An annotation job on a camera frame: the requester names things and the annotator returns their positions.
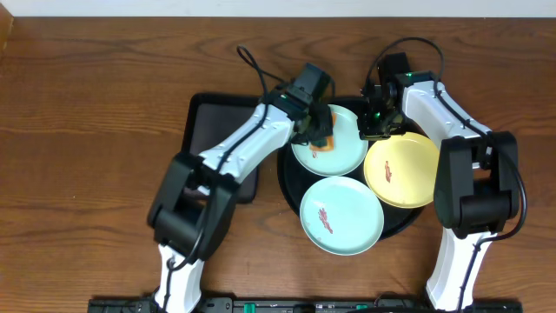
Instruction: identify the black rectangular tray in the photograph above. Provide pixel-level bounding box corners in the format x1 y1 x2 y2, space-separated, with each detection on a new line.
181 92 261 204

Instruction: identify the light green plate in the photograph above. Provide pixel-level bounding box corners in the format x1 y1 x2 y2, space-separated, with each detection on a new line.
291 104 368 176
300 176 385 256

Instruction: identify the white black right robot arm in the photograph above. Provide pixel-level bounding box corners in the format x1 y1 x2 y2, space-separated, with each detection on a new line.
360 70 526 312

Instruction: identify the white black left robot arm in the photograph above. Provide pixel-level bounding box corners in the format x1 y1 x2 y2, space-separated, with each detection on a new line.
147 95 333 312

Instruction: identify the light green plate top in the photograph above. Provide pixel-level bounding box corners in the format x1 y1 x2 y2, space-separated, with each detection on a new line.
291 104 368 176

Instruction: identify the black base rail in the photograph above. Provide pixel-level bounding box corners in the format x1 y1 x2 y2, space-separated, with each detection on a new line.
86 296 522 313

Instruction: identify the light green plate bottom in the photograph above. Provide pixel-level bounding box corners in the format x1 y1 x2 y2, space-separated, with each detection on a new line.
300 176 385 256

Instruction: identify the yellow plate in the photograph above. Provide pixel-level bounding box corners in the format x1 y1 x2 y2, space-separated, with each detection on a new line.
363 132 440 209

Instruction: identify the orange green scrub sponge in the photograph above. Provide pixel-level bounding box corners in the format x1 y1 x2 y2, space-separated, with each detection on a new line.
309 134 334 152

